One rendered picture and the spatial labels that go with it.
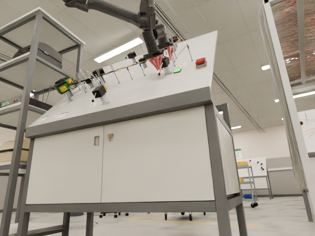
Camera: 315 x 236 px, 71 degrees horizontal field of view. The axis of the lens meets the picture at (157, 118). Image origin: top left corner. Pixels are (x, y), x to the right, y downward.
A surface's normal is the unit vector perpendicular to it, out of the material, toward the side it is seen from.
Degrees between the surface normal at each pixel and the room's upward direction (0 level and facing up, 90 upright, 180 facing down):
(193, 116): 90
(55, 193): 90
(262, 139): 90
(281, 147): 90
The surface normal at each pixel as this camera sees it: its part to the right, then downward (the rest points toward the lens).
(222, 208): -0.43, -0.27
